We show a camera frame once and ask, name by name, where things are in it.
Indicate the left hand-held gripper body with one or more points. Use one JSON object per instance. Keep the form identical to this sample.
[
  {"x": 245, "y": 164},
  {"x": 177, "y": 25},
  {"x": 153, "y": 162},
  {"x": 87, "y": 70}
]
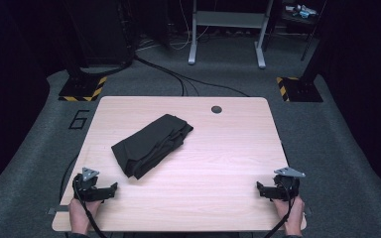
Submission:
[{"x": 86, "y": 188}]

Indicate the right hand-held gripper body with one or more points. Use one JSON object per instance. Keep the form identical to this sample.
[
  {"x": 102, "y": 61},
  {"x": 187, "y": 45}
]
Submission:
[{"x": 286, "y": 186}]

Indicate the black pleated skirt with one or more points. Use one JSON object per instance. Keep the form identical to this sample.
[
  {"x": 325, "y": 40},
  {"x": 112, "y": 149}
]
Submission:
[{"x": 149, "y": 145}]

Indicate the person's left hand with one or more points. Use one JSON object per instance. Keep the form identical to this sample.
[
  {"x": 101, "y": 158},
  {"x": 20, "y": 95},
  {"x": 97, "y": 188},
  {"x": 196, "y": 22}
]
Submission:
[{"x": 79, "y": 214}]

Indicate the person's right hand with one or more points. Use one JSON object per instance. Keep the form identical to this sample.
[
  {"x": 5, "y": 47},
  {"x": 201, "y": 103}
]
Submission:
[{"x": 292, "y": 214}]

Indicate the black round table grommet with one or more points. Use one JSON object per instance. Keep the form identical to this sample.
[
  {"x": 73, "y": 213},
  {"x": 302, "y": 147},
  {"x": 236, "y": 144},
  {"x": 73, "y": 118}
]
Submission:
[{"x": 216, "y": 109}]

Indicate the black stand with striped base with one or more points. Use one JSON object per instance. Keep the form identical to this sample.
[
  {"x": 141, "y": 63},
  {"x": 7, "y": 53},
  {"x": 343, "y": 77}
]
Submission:
[
  {"x": 302, "y": 89},
  {"x": 81, "y": 89}
]

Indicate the black cabinet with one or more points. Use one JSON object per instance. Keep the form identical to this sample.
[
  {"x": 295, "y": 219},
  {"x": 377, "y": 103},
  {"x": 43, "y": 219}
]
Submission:
[{"x": 105, "y": 29}]

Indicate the dark shelf with small clutter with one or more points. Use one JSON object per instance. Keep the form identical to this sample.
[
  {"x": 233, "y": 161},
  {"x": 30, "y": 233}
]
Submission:
[{"x": 299, "y": 13}]

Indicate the grey metal desk frame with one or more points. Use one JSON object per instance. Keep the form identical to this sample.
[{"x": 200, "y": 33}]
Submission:
[{"x": 226, "y": 20}]

